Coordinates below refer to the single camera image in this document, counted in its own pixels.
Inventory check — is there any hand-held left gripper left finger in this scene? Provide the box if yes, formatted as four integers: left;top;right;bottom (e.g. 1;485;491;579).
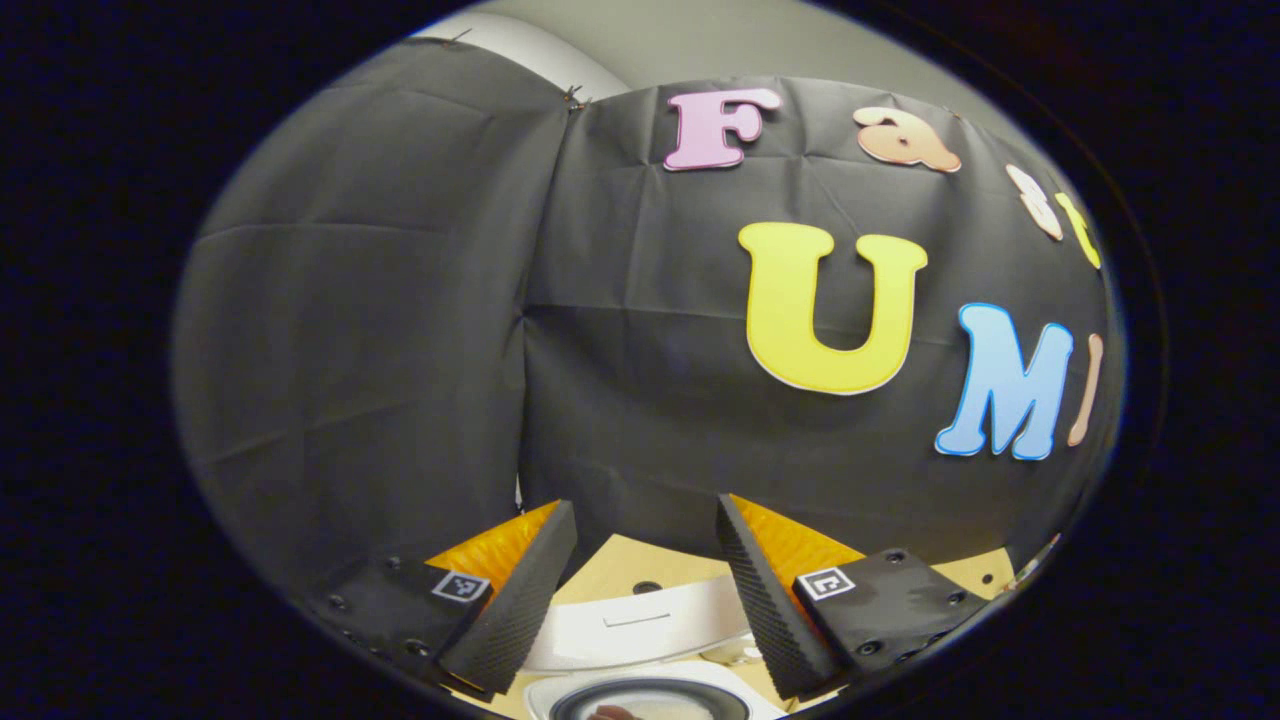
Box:
303;499;580;701

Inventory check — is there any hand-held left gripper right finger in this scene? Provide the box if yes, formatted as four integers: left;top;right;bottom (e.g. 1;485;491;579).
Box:
715;493;991;703

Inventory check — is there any white rice cooker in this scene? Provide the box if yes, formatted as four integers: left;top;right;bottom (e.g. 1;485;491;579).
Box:
520;575;793;720

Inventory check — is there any black backdrop cloth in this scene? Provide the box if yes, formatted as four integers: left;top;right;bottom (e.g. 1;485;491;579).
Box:
170;38;1126;611

